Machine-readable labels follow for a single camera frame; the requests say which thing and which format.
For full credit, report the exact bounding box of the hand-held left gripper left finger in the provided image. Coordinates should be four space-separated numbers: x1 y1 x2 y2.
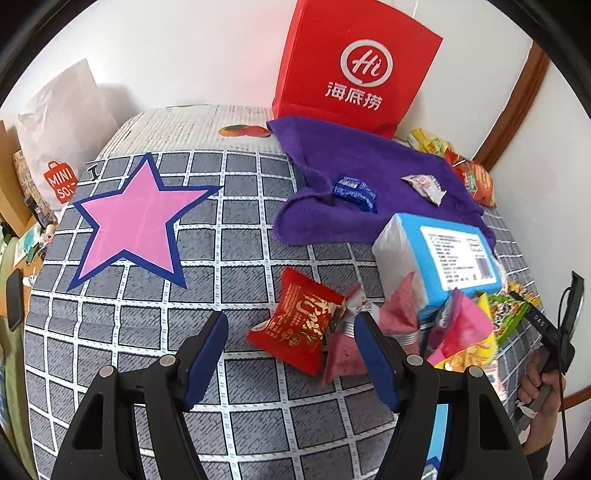
50 310 230 480

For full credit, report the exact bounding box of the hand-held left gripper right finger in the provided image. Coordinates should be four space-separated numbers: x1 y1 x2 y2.
353 311 532 480

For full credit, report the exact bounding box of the red snack packet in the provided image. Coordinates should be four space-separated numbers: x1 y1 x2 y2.
246 266 347 376

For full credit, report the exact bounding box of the yellow and pink chip packet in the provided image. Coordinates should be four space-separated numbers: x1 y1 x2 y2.
425 288 499 371

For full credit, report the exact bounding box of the white candy packet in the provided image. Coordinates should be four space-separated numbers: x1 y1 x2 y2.
401 173 446 205

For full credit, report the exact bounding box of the purple towel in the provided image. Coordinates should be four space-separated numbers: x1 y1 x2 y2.
267 116 497 247

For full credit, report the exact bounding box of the person's right forearm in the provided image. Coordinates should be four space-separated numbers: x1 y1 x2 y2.
529 442 556 480

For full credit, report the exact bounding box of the person's right hand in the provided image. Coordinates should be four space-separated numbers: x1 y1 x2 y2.
517 348 562 455

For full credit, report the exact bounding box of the green snack packet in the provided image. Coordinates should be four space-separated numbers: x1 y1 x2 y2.
487 281 542 348

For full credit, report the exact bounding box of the blue tissue pack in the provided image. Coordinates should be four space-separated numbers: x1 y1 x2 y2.
372 212 504 321

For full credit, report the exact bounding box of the grey grid blanket with star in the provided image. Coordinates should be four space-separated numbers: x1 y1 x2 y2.
23 150 543 480

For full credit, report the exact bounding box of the blue candy packet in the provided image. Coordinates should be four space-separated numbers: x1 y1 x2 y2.
332 174 377 213

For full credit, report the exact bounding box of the orange snack packet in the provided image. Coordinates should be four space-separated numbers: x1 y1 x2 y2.
450 154 496 207

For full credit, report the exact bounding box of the black phone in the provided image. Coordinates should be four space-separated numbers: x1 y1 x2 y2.
6 268 25 331

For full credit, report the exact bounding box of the yellow snack packet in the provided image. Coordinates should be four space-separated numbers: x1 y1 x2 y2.
406 128 455 158

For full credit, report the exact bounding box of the newspaper print sheet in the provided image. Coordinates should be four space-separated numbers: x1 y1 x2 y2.
99 105 296 160

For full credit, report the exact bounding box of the brown wooden trim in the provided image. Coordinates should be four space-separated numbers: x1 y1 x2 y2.
473 41 550 172

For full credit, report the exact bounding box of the cardboard box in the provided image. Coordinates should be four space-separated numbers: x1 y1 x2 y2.
0 120 47 234

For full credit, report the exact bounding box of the white paper bag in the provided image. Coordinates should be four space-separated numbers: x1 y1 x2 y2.
16 58 120 210

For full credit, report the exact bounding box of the red paper bag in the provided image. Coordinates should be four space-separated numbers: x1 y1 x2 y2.
271 0 444 139

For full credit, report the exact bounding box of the black cable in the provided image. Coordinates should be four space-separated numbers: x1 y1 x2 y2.
556 286 571 480

